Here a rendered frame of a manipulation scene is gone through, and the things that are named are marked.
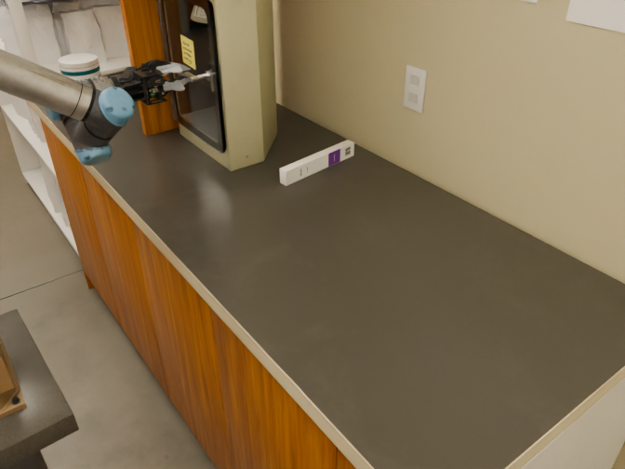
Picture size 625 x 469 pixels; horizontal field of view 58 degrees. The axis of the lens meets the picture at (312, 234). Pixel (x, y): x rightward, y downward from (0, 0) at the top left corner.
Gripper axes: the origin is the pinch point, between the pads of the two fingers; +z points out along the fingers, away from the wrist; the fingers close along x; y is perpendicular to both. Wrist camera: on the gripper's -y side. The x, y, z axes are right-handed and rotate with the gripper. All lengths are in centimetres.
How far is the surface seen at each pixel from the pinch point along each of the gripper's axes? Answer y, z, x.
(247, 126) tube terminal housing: 10.7, 11.7, -14.1
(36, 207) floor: -180, -22, -119
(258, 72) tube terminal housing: 10.7, 15.9, -0.1
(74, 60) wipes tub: -68, -10, -11
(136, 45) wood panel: -26.3, -2.1, 1.9
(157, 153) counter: -12.8, -6.1, -26.0
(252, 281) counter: 56, -16, -26
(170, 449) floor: 13, -28, -120
